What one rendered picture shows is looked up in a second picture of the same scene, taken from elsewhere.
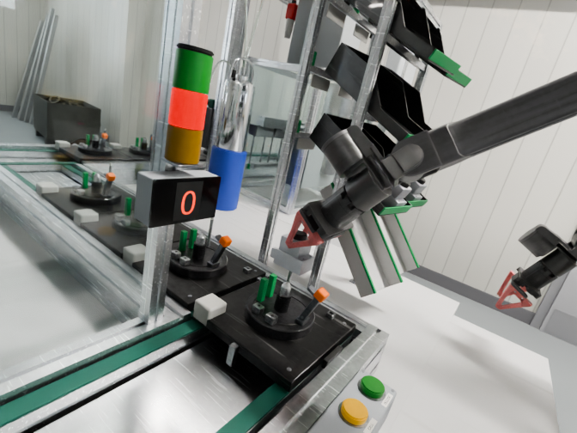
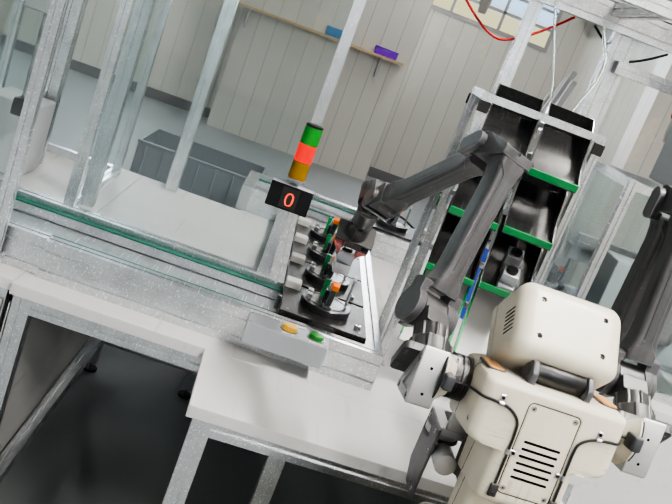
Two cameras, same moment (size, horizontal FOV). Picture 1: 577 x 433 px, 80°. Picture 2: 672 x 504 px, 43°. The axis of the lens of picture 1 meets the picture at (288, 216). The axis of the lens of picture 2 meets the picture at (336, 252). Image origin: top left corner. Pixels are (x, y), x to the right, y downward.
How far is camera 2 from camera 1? 1.95 m
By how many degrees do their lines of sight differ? 50
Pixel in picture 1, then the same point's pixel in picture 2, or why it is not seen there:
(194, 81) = (305, 139)
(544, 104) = (425, 174)
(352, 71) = not seen: hidden behind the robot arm
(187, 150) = (294, 171)
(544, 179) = not seen: outside the picture
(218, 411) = not seen: hidden behind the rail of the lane
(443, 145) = (386, 190)
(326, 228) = (340, 233)
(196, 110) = (303, 153)
